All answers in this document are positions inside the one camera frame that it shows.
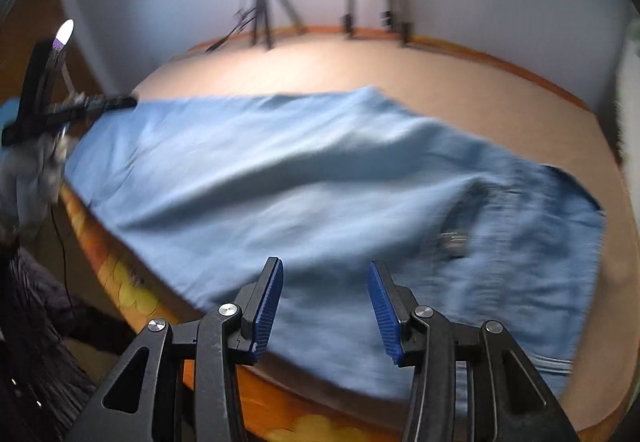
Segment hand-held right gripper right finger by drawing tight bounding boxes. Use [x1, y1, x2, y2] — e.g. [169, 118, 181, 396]
[367, 261, 581, 442]

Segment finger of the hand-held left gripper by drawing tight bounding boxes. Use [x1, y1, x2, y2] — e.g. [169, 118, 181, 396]
[1, 39, 68, 147]
[47, 94, 138, 123]

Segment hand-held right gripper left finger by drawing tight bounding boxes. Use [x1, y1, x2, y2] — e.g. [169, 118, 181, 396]
[65, 257, 284, 442]

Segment light blue denim pants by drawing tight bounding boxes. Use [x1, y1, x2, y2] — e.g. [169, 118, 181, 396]
[62, 86, 607, 403]

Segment person's left hand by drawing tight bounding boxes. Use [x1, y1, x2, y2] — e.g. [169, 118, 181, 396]
[0, 132, 68, 233]

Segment small white lamp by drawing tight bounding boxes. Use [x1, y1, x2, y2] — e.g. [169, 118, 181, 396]
[52, 19, 77, 55]

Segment person's dark striped clothing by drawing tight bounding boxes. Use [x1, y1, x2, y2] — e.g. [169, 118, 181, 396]
[0, 242, 136, 442]

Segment beige table mat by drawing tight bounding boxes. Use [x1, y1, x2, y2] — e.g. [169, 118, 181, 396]
[127, 34, 631, 435]

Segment thin black cable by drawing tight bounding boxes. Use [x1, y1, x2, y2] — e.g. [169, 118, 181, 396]
[47, 202, 76, 313]

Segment black ring light cable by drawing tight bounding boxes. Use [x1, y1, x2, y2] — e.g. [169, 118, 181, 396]
[205, 6, 261, 53]

